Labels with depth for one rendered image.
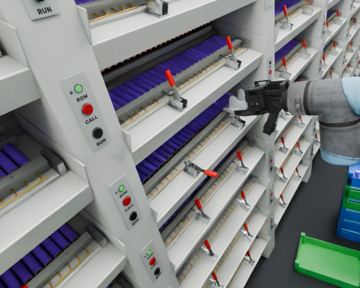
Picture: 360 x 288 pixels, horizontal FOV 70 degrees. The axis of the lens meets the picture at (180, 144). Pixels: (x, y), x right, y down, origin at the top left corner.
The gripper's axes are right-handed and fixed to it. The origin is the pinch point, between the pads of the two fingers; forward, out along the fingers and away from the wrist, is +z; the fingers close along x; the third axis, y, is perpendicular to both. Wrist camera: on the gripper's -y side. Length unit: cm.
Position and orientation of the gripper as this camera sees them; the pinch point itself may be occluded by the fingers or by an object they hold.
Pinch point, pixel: (230, 108)
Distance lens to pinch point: 87.7
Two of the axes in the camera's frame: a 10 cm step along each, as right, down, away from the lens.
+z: -7.3, -0.6, 6.8
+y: -3.2, -8.5, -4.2
